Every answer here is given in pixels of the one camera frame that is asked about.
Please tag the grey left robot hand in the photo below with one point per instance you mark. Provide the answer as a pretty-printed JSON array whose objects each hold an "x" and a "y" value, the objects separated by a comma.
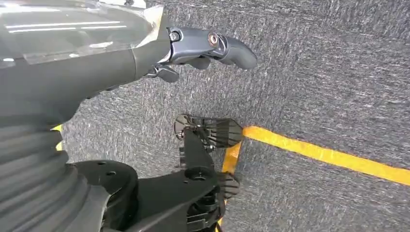
[{"x": 64, "y": 70}]

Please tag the black robot leg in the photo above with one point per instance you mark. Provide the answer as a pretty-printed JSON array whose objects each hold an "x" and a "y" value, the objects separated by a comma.
[
  {"x": 160, "y": 198},
  {"x": 201, "y": 214}
]

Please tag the yellow floor tape square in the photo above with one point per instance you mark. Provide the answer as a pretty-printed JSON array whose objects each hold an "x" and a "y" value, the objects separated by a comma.
[{"x": 320, "y": 153}]

